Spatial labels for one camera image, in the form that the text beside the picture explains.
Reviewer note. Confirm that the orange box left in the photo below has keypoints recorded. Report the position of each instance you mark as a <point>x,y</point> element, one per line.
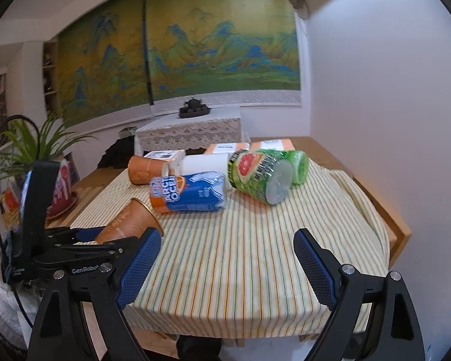
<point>217,148</point>

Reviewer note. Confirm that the orange box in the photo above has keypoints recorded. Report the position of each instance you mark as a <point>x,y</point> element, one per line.
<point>273,144</point>
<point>217,148</point>

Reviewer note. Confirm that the wooden wall shelf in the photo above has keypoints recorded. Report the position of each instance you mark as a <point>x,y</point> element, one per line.
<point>49,71</point>

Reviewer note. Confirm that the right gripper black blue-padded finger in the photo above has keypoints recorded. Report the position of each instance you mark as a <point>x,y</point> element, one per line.
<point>60,330</point>
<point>372,317</point>

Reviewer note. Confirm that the black phone on gripper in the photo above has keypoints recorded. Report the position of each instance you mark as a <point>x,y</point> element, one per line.
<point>37,195</point>

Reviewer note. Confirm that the green plastic bottle behind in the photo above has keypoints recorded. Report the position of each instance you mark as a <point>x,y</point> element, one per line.
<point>299,161</point>

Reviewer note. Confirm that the blue orange Arctic Ocean can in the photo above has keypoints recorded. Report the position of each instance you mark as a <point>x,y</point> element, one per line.
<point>202,192</point>

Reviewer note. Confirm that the black bag on chair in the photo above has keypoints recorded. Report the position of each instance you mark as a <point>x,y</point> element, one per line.
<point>118,155</point>

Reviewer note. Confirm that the white gloved hand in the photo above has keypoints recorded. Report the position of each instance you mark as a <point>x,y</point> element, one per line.
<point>13,325</point>

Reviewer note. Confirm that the dark teapot tray set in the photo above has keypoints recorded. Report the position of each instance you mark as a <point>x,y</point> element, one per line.
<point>193,108</point>

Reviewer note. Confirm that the landscape painting wall mural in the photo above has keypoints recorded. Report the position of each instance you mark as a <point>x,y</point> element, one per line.
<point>127,53</point>

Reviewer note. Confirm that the brown paper cup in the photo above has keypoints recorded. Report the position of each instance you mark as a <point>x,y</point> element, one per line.
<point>141,170</point>
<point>133,220</point>

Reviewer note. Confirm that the green grapefruit drink bottle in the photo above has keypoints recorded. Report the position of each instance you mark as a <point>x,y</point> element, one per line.
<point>264,176</point>

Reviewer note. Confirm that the striped yellow tablecloth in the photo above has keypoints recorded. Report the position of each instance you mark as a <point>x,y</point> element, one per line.
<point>244,255</point>

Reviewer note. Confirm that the green potted plant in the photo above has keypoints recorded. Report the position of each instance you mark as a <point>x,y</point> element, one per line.
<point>22,143</point>

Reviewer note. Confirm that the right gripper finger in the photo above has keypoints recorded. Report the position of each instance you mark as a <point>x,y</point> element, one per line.
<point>67,234</point>
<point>110,247</point>

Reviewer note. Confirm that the orange box right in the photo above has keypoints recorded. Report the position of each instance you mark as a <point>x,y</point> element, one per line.
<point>273,144</point>

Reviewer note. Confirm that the white small carton box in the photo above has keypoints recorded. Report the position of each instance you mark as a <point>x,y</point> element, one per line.
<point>173,158</point>

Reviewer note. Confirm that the lace-covered side table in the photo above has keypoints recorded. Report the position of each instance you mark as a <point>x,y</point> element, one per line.
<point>221,125</point>

